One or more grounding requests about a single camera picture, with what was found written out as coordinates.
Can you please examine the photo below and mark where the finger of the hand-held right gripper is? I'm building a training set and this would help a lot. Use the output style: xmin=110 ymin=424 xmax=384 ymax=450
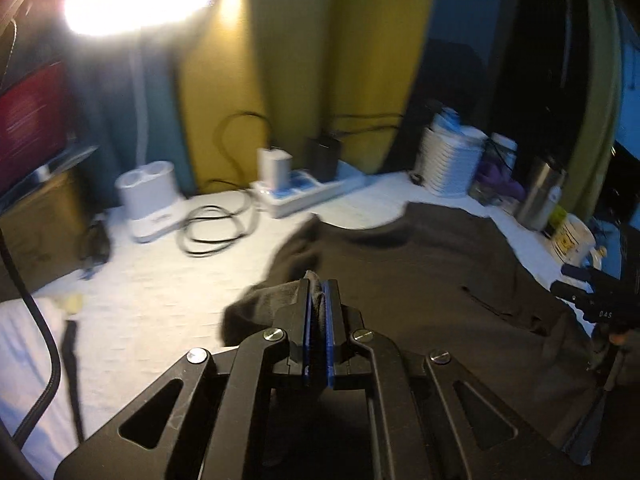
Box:
xmin=549 ymin=281 xmax=593 ymax=308
xmin=561 ymin=264 xmax=603 ymax=283

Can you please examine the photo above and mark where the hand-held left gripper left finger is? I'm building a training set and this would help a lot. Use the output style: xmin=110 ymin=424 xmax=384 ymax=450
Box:
xmin=54 ymin=278 xmax=317 ymax=480

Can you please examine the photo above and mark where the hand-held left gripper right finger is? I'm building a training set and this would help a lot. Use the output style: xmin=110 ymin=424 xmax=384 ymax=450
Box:
xmin=323 ymin=279 xmax=581 ymax=480

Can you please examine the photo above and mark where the olive printed t-shirt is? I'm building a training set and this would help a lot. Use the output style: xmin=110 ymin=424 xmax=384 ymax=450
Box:
xmin=220 ymin=200 xmax=608 ymax=480

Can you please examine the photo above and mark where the white mug with yellow print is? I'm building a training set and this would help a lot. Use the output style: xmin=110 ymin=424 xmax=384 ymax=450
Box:
xmin=545 ymin=211 xmax=609 ymax=267

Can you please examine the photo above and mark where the stainless steel tumbler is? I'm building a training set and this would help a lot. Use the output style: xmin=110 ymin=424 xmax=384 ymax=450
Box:
xmin=515 ymin=156 xmax=569 ymax=232

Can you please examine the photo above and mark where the black device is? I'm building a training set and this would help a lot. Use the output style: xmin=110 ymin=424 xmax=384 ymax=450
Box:
xmin=597 ymin=140 xmax=640 ymax=281

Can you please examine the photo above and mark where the purple packet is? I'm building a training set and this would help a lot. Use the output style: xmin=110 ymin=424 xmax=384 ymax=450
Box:
xmin=474 ymin=160 xmax=526 ymax=203

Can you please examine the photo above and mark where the white power strip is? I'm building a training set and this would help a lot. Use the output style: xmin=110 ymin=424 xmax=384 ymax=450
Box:
xmin=250 ymin=167 xmax=368 ymax=218

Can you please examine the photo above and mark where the white charger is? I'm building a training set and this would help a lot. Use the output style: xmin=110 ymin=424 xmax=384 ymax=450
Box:
xmin=257 ymin=147 xmax=293 ymax=190

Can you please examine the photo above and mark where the white ribbed container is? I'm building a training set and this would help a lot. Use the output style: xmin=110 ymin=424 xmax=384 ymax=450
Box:
xmin=417 ymin=109 xmax=488 ymax=197

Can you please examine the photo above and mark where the black charger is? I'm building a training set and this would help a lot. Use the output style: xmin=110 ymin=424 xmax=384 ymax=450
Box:
xmin=306 ymin=135 xmax=343 ymax=181

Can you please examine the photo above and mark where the white desk lamp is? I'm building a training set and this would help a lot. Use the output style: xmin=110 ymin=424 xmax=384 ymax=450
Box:
xmin=62 ymin=0 xmax=216 ymax=243

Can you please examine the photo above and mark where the small black object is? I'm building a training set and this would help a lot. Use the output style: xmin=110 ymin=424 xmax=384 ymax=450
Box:
xmin=76 ymin=220 xmax=112 ymax=279

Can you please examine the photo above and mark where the small yellowish object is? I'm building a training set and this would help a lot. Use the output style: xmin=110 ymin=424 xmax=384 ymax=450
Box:
xmin=56 ymin=293 xmax=84 ymax=317

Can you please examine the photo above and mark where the yellow curtain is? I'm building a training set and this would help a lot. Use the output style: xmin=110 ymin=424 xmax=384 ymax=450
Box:
xmin=177 ymin=0 xmax=442 ymax=197

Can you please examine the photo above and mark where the cardboard box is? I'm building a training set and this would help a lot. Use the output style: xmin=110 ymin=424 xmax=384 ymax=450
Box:
xmin=0 ymin=167 xmax=95 ymax=302

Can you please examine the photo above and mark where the white cloth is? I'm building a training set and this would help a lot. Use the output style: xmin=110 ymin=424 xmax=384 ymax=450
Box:
xmin=0 ymin=297 xmax=76 ymax=466

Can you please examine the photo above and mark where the laptop with red screen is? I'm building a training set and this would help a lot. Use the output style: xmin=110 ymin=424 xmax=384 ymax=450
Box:
xmin=0 ymin=60 xmax=101 ymax=207

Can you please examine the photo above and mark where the black charging cable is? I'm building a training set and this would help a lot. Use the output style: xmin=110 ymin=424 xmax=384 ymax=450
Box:
xmin=179 ymin=111 xmax=274 ymax=259

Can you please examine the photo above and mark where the thin black cable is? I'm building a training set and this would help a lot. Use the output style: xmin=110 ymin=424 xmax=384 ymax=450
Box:
xmin=332 ymin=114 xmax=404 ymax=137

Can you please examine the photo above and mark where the black braided cable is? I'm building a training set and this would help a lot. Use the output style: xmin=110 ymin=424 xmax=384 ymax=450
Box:
xmin=0 ymin=227 xmax=64 ymax=450

